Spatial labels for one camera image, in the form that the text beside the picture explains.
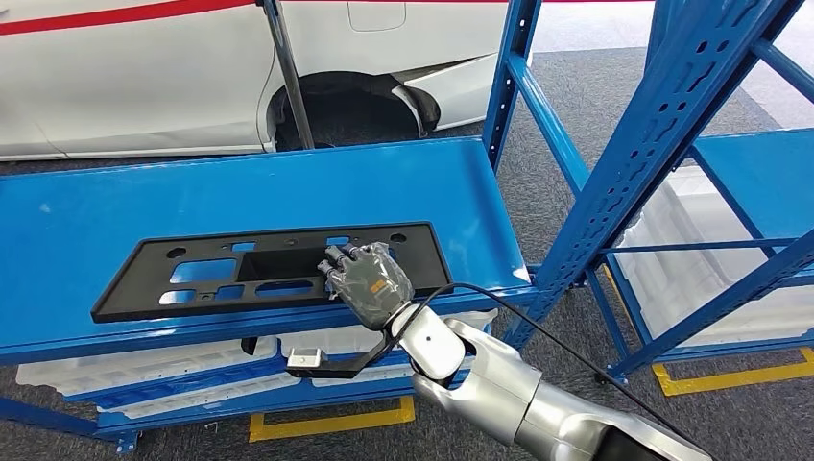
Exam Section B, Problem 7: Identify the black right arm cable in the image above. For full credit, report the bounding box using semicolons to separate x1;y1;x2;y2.
400;282;717;461

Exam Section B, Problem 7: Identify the white car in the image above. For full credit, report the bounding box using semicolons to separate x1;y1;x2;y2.
0;0;536;162

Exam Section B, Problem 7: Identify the blue metal shelf rack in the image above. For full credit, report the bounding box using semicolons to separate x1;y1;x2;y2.
597;0;814;383
0;0;809;454

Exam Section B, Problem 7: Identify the grey metal pole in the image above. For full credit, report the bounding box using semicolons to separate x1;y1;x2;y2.
257;0;318;152

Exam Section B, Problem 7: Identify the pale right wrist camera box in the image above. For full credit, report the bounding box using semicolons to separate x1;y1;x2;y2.
286;348;323;369

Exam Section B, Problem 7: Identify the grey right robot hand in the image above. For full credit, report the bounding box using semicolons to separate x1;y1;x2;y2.
316;241;417;332

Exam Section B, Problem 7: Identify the black plastic panel part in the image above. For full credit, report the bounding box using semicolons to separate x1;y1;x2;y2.
90;221;453;325

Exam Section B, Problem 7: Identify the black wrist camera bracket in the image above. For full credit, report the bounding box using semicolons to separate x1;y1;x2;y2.
286;330;408;381

